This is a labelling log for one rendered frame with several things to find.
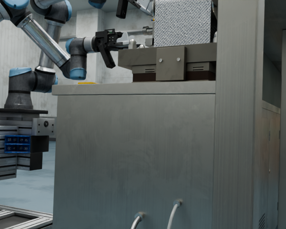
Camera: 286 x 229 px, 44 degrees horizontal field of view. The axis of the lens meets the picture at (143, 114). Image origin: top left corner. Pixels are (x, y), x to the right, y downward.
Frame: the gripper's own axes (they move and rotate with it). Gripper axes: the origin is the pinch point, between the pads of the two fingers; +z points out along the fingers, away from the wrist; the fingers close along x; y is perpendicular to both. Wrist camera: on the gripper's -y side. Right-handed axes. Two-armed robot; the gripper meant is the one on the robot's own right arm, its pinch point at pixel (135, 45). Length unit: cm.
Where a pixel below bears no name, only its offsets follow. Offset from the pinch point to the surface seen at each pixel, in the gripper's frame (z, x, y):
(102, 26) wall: -606, 858, 293
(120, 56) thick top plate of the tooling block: 5.0, -20.0, -8.6
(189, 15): 23.4, -0.3, 10.0
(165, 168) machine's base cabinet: 26, -26, -47
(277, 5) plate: 58, -15, 5
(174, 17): 17.1, -0.3, 10.0
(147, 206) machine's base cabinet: 21, -26, -60
